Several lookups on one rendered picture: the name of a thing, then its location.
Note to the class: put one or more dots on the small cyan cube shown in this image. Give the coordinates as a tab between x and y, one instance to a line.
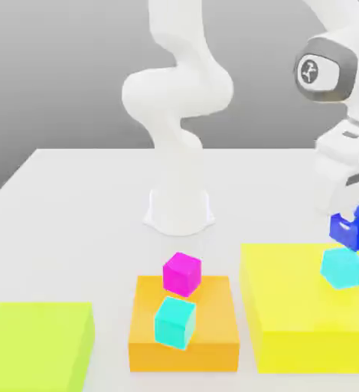
343	269
173	324

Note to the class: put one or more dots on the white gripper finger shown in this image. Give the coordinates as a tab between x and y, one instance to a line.
346	211

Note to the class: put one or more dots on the large yellow box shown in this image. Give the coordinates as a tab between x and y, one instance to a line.
289	306

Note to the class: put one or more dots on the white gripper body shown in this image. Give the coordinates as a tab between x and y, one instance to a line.
332	171

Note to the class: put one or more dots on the large orange box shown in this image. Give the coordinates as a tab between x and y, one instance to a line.
219	330

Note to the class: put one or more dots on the small magenta cube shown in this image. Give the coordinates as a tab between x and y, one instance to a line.
181	274

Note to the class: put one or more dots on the large lime green box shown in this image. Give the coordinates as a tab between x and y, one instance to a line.
32	346

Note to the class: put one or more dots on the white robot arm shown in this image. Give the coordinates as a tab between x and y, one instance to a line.
179	92

